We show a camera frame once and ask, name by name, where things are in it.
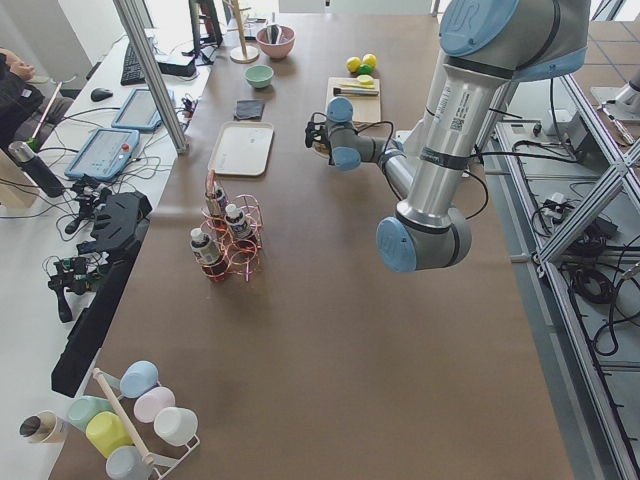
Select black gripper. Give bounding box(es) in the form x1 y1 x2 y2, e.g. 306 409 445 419
304 112 331 149

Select white round plate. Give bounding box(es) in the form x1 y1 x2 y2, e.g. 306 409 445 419
312 142 331 160

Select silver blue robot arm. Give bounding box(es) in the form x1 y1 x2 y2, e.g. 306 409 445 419
305 1 590 272

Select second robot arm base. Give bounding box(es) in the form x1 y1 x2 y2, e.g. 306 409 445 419
590 71 639 124

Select cream serving tray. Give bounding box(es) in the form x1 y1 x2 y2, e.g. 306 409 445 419
208 121 274 177

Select bamboo cutting board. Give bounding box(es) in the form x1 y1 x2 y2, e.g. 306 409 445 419
325 77 382 124

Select yellow plastic knife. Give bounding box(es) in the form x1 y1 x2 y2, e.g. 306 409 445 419
338 82 377 90

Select lemon half slice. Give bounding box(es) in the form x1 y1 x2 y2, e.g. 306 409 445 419
356 74 374 86

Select grey folded cloth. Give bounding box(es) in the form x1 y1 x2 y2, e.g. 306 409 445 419
234 99 265 121

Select green lime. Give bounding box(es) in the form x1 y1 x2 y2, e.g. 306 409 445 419
357 64 374 75

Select green ceramic bowl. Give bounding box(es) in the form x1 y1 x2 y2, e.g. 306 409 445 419
244 65 274 89

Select yellow lemon far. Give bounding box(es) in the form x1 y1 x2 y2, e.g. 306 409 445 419
362 53 378 68

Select pink bowl with ice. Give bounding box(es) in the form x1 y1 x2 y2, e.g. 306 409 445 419
256 24 296 60

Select wooden cup stand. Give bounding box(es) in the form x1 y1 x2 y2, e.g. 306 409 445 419
224 0 260 64

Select steel ice scoop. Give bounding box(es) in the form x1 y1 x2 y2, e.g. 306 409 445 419
265 13 282 45

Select tea bottle white cap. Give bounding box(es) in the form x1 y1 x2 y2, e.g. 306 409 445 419
225 203 257 250

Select blue teach pendant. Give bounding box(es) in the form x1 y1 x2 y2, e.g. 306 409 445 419
64 128 140 181
111 88 162 133

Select black keyboard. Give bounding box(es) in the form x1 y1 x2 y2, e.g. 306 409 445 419
120 44 145 86

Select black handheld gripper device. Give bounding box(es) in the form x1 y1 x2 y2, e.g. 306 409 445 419
76 191 152 262

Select black computer mouse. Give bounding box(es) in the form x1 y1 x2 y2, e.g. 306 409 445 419
90 88 113 102

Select black thermos bottle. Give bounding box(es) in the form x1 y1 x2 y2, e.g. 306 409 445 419
8 141 65 198

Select pink mug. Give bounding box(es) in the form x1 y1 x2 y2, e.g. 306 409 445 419
133 386 176 423

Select white mug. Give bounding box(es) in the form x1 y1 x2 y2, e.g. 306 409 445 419
153 407 198 446

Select green mug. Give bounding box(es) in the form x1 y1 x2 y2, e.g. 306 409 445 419
66 395 112 432

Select yellow mug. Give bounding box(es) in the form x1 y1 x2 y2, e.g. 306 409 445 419
85 411 133 458

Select white mug rack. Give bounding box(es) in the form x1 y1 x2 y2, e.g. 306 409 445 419
91 368 200 479

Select grey blue mug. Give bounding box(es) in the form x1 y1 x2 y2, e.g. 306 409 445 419
105 446 152 480

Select paper cup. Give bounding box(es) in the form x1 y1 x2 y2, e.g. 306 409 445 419
19 410 67 443

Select copper wire bottle rack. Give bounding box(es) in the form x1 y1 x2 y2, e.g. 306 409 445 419
201 169 263 283

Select aluminium frame post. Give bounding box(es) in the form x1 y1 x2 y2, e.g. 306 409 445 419
113 0 188 154

